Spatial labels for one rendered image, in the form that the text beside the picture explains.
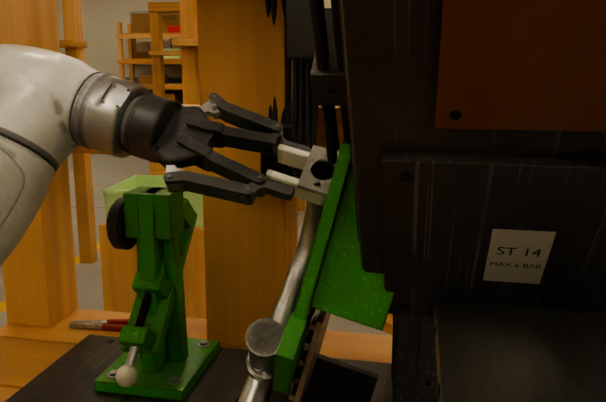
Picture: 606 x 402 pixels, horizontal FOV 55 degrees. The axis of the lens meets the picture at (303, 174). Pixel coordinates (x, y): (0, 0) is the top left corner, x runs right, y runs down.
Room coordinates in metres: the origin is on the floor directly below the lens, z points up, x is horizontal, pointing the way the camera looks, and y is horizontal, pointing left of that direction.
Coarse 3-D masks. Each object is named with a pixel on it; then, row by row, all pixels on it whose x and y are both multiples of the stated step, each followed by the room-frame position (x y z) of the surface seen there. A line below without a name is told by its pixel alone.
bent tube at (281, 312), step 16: (320, 160) 0.62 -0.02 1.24; (304, 176) 0.60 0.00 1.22; (320, 176) 0.64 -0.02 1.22; (320, 192) 0.59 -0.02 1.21; (320, 208) 0.64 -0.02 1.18; (304, 224) 0.67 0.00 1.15; (304, 240) 0.67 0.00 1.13; (304, 256) 0.67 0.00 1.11; (288, 272) 0.67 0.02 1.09; (304, 272) 0.66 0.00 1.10; (288, 288) 0.65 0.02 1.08; (288, 304) 0.63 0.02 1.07; (256, 384) 0.56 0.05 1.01; (272, 384) 0.57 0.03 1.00; (240, 400) 0.56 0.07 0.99; (256, 400) 0.55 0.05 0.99
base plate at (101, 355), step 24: (96, 336) 0.90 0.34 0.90; (72, 360) 0.82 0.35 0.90; (96, 360) 0.82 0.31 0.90; (216, 360) 0.82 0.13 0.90; (240, 360) 0.82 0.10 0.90; (48, 384) 0.75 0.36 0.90; (72, 384) 0.75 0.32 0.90; (216, 384) 0.75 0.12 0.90; (240, 384) 0.75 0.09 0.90; (384, 384) 0.75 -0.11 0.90
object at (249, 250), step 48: (0, 0) 0.98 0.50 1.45; (48, 0) 1.03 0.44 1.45; (240, 0) 0.90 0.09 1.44; (48, 48) 1.02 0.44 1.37; (240, 48) 0.90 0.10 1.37; (240, 96) 0.90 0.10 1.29; (48, 192) 0.99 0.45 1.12; (48, 240) 0.98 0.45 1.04; (240, 240) 0.90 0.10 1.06; (288, 240) 0.90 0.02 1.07; (48, 288) 0.97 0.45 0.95; (240, 288) 0.90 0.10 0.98; (240, 336) 0.90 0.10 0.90
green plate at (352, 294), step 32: (352, 192) 0.50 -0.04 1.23; (320, 224) 0.49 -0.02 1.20; (352, 224) 0.50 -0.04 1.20; (320, 256) 0.49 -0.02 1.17; (352, 256) 0.50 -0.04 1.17; (320, 288) 0.51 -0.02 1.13; (352, 288) 0.50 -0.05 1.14; (384, 288) 0.50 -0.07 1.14; (352, 320) 0.50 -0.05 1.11; (384, 320) 0.50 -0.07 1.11
